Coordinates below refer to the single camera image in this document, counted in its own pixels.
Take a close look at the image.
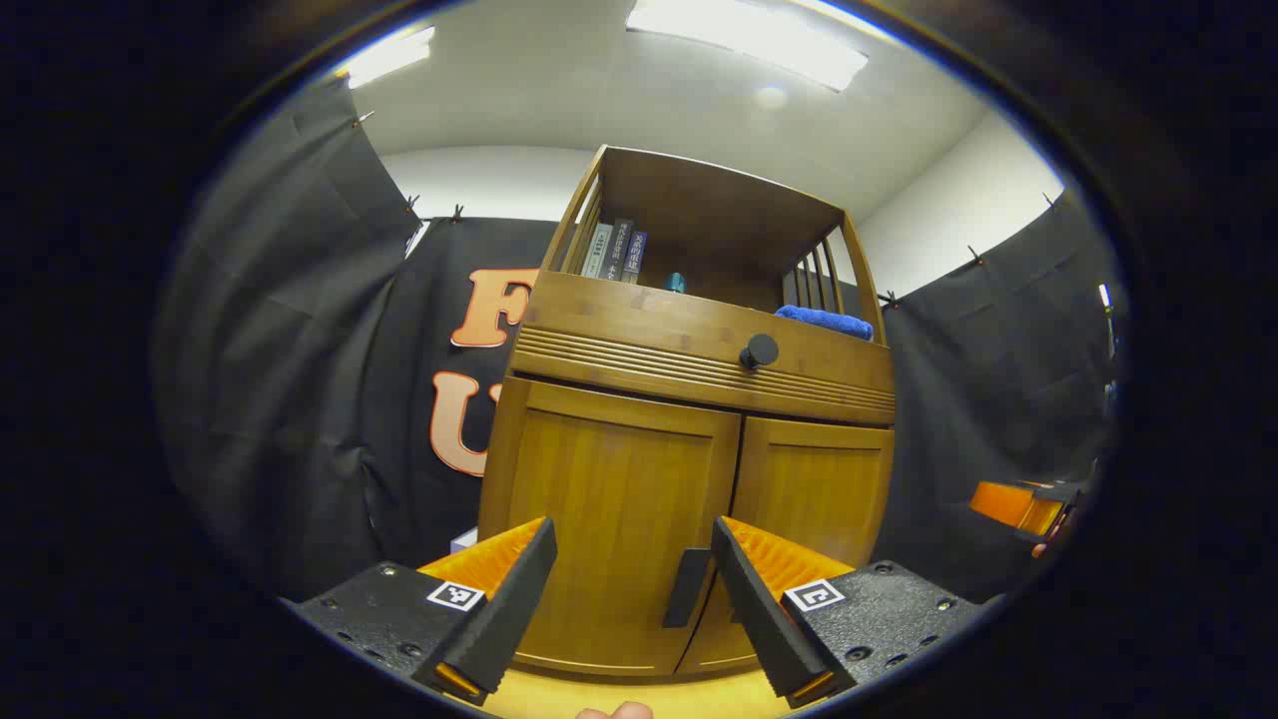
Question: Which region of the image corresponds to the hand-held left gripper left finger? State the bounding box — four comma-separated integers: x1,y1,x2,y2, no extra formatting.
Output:
280,516,558,707

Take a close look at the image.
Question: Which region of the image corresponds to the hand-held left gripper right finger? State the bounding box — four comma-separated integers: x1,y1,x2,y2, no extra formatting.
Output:
711,515,989,710

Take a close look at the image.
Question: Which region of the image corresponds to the wooden cabinet door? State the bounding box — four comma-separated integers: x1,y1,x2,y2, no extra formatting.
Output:
679,414,896,675
496,379,743,676

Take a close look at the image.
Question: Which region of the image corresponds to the wooden double-door shoe cabinet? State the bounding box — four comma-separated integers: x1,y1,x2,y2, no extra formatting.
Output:
477,145,898,680

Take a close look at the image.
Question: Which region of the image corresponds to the wooden ribbed cabinet drawer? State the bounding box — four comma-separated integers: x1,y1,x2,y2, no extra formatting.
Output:
511,270,897,425

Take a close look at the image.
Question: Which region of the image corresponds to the blue folded towel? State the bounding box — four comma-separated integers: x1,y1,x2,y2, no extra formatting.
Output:
775,305,875,342

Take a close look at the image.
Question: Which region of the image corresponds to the black backdrop cloth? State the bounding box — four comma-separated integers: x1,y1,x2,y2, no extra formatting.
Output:
155,75,1129,605

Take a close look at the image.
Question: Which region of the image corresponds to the large ceiling light panel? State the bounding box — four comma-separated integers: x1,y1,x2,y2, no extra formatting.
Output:
626,0,870,93

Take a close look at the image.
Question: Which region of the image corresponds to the small ceiling light panel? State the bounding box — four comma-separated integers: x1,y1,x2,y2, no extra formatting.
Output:
339,25,436,89

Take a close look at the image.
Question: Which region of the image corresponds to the black left door handle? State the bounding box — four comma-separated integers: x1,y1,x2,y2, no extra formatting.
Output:
664,547,712,630

